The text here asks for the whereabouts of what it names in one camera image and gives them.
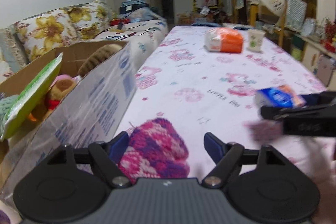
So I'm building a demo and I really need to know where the blue tissue packet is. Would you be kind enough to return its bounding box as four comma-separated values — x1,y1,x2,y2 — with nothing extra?
255,85,306,108

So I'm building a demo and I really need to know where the yellow floral cushion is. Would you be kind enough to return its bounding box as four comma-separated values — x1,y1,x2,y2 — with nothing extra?
14,9,78,61
64,0,112,41

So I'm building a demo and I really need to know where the pink cartoon tablecloth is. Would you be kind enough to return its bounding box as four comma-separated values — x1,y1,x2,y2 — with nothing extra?
112,26,325,178

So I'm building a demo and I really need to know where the yellow wooden chair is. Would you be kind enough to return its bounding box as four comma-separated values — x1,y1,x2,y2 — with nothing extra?
248,0,287,48

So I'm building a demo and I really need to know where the lime green sponge cloth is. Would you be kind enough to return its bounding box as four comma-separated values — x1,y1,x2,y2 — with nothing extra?
1,53,63,141

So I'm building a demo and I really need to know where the far yellow floral cushion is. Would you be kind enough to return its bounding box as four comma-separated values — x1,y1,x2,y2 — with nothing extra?
64,0,112,41

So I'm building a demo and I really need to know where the sofa with cartoon cover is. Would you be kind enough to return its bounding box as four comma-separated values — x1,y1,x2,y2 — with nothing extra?
1,0,169,81

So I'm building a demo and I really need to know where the white paper cup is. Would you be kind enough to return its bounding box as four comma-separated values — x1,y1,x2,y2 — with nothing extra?
247,29,265,52

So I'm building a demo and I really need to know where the brown cardboard box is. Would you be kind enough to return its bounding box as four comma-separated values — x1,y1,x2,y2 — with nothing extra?
1,41,136,207

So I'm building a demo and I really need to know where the orange white tissue pack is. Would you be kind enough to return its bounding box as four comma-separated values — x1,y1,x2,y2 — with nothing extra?
205,27,244,53

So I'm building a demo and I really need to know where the pink knitted hat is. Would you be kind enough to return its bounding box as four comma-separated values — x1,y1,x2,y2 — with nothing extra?
117,118,190,183

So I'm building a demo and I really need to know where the middle yellow floral cushion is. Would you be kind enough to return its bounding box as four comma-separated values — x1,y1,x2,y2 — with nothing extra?
14,9,78,61

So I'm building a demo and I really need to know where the teal fuzzy slipper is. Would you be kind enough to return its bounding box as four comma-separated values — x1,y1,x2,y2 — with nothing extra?
0,94,18,122

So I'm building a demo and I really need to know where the brown plush bear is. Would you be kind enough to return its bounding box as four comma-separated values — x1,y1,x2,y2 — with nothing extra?
28,75,77,122

